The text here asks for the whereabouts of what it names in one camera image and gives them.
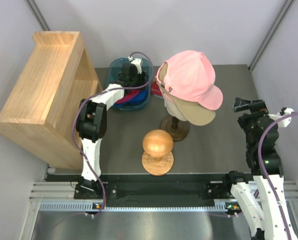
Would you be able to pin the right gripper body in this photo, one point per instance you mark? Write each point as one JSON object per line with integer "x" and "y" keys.
{"x": 246, "y": 121}

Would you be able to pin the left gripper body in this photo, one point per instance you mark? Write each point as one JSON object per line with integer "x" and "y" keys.
{"x": 137, "y": 79}

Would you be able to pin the magenta cap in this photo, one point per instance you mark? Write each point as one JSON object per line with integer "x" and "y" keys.
{"x": 133, "y": 93}

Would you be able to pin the blue cap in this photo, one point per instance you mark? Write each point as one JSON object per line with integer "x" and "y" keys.
{"x": 140, "y": 98}

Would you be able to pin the pink cap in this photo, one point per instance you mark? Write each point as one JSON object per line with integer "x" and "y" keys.
{"x": 166, "y": 94}
{"x": 191, "y": 77}

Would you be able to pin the khaki cap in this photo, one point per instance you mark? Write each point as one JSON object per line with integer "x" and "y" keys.
{"x": 194, "y": 112}

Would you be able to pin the round wooden hat stand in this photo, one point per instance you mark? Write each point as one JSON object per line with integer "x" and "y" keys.
{"x": 157, "y": 158}

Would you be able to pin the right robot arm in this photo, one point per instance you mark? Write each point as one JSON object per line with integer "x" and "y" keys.
{"x": 264, "y": 209}

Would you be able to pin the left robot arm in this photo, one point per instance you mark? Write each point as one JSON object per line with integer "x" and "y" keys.
{"x": 129, "y": 89}

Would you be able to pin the teal plastic bin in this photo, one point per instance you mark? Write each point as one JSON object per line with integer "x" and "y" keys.
{"x": 114, "y": 70}

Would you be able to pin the cream mannequin head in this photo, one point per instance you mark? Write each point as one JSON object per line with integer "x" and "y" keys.
{"x": 174, "y": 111}

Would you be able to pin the dark wooden stand base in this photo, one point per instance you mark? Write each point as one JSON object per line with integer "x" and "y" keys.
{"x": 176, "y": 128}

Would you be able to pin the wooden shelf box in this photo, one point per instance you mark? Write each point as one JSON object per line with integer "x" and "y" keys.
{"x": 40, "y": 110}

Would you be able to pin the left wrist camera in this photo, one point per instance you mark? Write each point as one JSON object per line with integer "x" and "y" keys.
{"x": 137, "y": 62}

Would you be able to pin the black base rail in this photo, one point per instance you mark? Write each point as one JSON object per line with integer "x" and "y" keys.
{"x": 140, "y": 192}

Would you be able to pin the left aluminium corner post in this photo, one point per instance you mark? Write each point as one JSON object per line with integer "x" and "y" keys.
{"x": 33, "y": 7}

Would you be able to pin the aluminium corner post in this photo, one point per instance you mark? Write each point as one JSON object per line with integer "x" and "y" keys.
{"x": 33, "y": 7}
{"x": 286, "y": 6}

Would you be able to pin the grey cable duct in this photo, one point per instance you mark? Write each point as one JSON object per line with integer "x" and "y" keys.
{"x": 59, "y": 206}

